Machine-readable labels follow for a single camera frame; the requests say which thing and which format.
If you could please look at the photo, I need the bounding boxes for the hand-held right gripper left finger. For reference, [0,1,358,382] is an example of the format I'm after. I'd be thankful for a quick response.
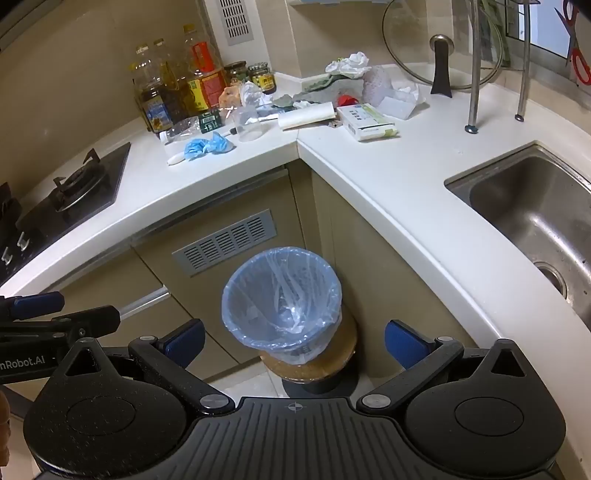
[58,318,236,416]

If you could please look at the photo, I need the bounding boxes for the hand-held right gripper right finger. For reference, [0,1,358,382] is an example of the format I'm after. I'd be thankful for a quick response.
[355,318,536,414]

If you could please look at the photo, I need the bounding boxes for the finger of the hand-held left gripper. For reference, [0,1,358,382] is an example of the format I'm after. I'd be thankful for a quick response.
[0,305,122,344]
[0,291,65,321]

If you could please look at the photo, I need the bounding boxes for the bin with blue plastic liner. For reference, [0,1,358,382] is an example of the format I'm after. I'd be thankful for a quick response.
[221,247,345,365]

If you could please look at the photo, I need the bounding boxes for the clear plastic bag green label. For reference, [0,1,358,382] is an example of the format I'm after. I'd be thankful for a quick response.
[159,115,201,144]

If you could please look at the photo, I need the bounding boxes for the green snack packet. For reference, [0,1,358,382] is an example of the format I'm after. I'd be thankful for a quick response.
[198,108,225,134]

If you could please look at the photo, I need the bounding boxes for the grey cloth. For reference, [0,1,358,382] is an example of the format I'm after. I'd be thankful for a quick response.
[271,76,345,110]

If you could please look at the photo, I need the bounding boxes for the person's left hand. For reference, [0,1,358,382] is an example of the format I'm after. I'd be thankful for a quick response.
[0,390,11,467]

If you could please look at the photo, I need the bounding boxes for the round wooden stool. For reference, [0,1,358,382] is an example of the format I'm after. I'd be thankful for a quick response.
[259,318,361,395]

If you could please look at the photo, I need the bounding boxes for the grey cabinet vent grille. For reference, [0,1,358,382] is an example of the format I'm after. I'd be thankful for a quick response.
[172,209,273,278]

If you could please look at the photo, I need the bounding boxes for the black gas stove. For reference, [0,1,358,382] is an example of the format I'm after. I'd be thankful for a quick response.
[0,141,132,287]

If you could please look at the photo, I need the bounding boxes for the stainless steel sink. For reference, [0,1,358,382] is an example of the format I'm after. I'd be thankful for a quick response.
[444,142,591,333]

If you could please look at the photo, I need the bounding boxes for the blue plastic glove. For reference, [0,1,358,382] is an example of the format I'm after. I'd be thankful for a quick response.
[184,131,236,160]

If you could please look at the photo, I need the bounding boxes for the dark oil bottle blue label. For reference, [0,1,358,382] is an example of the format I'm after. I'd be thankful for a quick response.
[130,44,175,134]

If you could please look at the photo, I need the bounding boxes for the clear plastic cup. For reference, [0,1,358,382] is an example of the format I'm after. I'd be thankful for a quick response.
[231,105,265,141]

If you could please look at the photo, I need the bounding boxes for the white tissue pack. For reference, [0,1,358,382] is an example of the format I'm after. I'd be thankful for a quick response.
[335,102,400,142]

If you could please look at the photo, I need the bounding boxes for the clear plastic container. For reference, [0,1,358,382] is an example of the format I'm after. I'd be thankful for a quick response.
[376,90,430,121]

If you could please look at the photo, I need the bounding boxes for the white paper roll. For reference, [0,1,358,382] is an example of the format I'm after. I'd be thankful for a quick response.
[277,102,337,131]

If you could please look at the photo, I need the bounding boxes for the peach coloured wrapper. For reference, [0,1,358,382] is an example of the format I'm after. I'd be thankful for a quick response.
[218,85,243,109]

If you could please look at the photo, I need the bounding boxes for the yellow oil bottle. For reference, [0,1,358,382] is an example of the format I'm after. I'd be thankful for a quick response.
[150,39,192,121]

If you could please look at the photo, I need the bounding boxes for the white foam fruit net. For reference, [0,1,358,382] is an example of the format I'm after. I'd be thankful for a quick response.
[361,65,393,103]

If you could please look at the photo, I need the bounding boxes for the sauce jar with checked lid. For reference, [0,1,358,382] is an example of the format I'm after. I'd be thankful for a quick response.
[248,62,278,93]

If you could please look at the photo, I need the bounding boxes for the pickle jar with dark lid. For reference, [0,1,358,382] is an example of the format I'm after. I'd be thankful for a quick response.
[224,61,247,88]

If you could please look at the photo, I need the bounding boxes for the glass pot lid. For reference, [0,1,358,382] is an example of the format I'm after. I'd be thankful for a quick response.
[382,0,504,97]

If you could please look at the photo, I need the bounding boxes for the white green crumpled wrapper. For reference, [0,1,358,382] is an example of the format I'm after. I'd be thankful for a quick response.
[325,52,372,78]

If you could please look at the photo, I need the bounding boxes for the metal cabinet handle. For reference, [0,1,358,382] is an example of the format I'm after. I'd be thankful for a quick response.
[117,285,171,319]

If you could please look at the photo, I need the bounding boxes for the oil bottle with red handle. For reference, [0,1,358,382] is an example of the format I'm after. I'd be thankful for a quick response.
[182,24,227,114]

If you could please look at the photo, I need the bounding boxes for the grey wall vent grille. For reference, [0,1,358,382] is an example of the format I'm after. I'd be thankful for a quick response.
[215,0,256,46]

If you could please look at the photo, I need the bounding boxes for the red handled scissors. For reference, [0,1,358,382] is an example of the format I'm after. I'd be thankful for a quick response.
[554,0,591,86]

